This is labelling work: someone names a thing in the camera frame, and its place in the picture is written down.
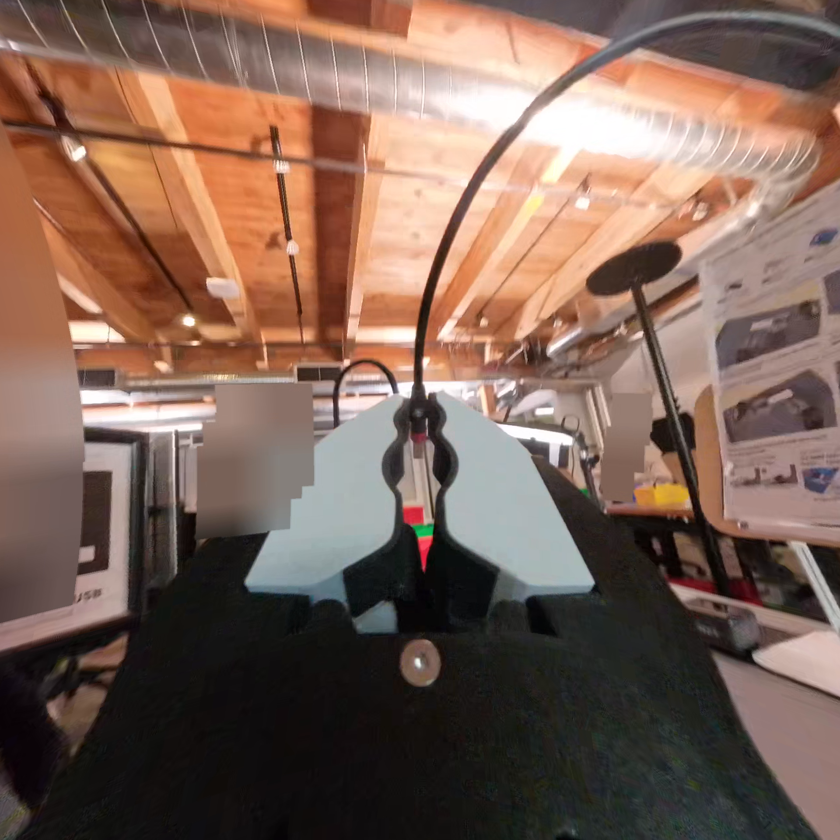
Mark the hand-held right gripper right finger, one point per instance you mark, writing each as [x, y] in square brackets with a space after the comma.
[512, 518]

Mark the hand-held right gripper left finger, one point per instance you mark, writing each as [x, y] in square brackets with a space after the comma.
[328, 518]

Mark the white light panel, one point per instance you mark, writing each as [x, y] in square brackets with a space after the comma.
[544, 439]

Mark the yellow plastic bin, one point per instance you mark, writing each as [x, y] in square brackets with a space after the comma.
[659, 495]

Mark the wooden backboard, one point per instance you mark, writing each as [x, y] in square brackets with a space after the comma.
[705, 459]

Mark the framed black white tag sign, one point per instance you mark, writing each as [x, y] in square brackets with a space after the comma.
[111, 525]

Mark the dark grey power station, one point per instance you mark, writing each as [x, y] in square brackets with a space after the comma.
[725, 627]

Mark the white ceiling sensor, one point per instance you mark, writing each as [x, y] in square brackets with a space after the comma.
[218, 287]

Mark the black disc floor lamp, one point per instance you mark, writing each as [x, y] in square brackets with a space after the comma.
[633, 266]

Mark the instruction sheet in acrylic holder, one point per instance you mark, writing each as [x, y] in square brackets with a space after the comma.
[774, 361]

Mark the instruction poster on stand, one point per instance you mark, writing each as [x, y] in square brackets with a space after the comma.
[807, 649]

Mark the silver ceiling duct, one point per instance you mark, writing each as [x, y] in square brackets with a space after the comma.
[394, 85]

